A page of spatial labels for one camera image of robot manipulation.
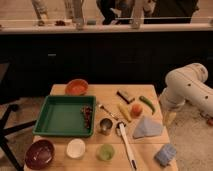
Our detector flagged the white handled spatula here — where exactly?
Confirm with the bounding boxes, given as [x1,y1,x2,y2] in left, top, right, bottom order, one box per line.
[116,122,137,171]

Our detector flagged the green plastic tray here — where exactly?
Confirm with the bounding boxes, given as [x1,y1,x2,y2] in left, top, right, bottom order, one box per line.
[33,95,96,137]

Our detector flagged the light blue towel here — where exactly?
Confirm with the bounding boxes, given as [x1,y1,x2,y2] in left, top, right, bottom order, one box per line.
[133,116,163,139]

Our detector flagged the green pepper toy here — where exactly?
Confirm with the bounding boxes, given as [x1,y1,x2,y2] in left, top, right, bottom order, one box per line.
[139,96,155,115]

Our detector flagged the yellow corn toy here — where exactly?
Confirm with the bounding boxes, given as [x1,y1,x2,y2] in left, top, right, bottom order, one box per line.
[118,104,132,122]

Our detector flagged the orange peach toy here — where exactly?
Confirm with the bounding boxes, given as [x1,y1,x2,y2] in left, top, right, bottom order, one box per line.
[131,104,143,117]

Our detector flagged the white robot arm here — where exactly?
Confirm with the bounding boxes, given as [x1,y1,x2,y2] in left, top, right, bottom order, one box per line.
[159,63,213,126]

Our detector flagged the red grapes toy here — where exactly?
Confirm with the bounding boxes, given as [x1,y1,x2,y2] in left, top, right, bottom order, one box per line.
[81,106,93,129]

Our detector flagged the maroon bowl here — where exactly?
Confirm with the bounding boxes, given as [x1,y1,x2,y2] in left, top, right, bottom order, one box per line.
[25,139,55,170]

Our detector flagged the black office chair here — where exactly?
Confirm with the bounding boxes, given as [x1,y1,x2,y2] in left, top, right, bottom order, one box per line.
[0,103,38,171]

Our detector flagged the blue sponge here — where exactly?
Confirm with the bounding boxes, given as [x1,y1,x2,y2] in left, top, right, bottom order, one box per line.
[154,143,176,167]

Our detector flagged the metal cup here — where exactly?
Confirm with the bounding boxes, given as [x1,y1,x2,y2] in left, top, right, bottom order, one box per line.
[100,118,113,135]

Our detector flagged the white small bowl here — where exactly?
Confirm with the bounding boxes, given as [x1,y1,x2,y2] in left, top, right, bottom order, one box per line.
[66,139,86,159]

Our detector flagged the dark brush block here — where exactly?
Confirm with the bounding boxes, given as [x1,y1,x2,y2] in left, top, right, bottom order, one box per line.
[117,90,135,104]

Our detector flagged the orange bowl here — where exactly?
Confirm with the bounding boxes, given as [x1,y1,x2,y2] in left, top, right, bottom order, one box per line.
[65,79,88,95]

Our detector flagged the green plastic cup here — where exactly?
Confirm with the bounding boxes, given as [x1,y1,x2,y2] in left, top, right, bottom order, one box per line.
[96,144,115,161]

